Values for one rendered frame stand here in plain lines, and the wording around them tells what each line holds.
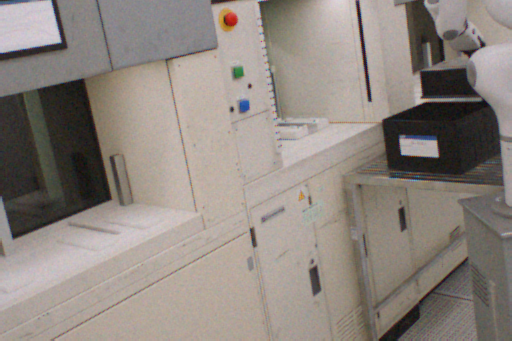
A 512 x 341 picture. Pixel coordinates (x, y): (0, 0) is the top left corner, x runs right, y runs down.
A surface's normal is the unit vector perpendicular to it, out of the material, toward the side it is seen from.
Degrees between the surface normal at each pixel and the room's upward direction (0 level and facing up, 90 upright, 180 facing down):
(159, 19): 90
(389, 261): 90
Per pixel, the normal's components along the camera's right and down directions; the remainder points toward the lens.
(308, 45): -0.67, 0.27
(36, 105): 0.73, 0.03
